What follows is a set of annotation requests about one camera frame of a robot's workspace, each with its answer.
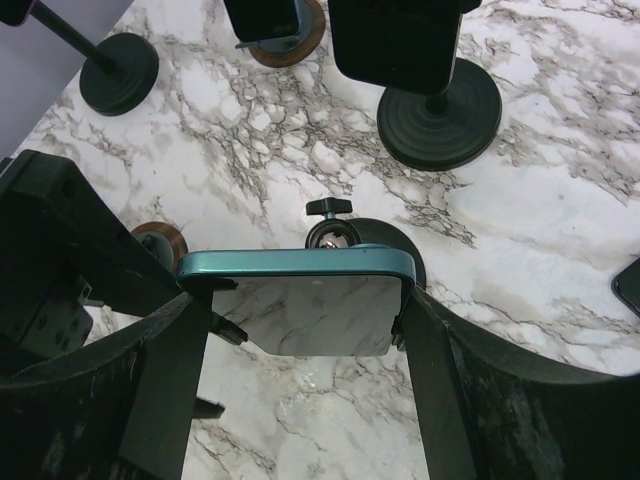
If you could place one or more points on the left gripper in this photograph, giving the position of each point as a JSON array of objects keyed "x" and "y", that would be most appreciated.
[{"x": 63, "y": 250}]

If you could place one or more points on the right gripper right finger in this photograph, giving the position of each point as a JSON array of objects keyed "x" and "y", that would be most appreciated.
[{"x": 490, "y": 409}]

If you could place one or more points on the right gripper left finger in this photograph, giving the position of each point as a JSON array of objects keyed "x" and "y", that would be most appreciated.
[{"x": 119, "y": 408}]

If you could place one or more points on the teal phone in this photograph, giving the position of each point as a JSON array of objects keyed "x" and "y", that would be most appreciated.
[{"x": 310, "y": 280}]

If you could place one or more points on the black clamp stand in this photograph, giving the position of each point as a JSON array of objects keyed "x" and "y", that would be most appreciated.
[{"x": 350, "y": 235}]

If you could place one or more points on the far left black stand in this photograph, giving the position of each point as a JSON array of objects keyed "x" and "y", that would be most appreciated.
[{"x": 118, "y": 73}]

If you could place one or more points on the back centre black stand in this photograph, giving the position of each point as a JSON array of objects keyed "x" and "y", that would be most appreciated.
[{"x": 445, "y": 131}]

